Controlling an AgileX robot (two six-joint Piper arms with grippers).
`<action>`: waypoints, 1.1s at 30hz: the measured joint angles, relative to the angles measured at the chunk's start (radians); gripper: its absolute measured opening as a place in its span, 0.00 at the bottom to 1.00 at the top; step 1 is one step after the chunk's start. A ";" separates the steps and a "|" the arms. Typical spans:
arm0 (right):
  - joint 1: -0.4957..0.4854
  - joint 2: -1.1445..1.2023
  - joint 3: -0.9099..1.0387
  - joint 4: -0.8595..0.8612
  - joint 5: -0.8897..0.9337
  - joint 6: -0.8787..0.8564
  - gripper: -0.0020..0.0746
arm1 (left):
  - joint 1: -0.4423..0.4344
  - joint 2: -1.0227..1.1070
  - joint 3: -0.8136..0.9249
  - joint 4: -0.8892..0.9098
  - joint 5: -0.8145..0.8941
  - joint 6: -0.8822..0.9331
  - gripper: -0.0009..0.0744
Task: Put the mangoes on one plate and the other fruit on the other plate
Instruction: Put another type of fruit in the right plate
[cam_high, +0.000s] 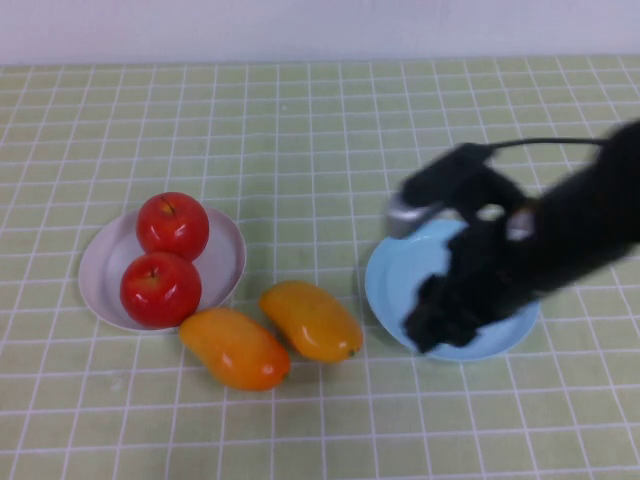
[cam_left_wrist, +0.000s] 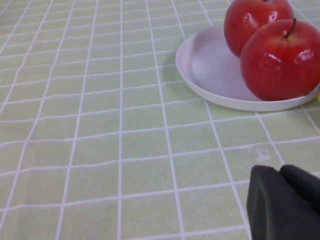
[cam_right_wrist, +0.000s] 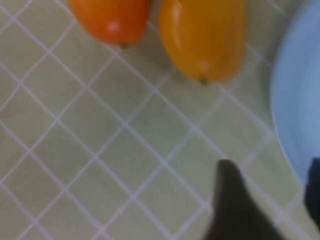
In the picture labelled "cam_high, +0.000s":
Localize green checked tablecloth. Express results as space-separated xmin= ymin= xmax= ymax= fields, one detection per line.
xmin=0 ymin=54 xmax=640 ymax=480

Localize orange mango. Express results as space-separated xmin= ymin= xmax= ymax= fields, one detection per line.
xmin=178 ymin=307 xmax=291 ymax=392

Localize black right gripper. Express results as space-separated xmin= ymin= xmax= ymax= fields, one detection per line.
xmin=402 ymin=219 xmax=544 ymax=355

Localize black right camera cable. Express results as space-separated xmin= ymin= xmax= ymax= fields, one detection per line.
xmin=485 ymin=136 xmax=610 ymax=151

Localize yellow mango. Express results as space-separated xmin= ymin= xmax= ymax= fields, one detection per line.
xmin=258 ymin=279 xmax=364 ymax=364

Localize light blue round plate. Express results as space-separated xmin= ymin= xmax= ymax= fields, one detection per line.
xmin=364 ymin=219 xmax=541 ymax=362

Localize red apple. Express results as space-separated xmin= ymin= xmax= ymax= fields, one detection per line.
xmin=119 ymin=251 xmax=203 ymax=330
xmin=136 ymin=191 xmax=210 ymax=262

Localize white round plate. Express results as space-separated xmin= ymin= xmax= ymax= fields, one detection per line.
xmin=78 ymin=204 xmax=248 ymax=332

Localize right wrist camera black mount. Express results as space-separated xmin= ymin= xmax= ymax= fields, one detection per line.
xmin=383 ymin=143 xmax=526 ymax=240

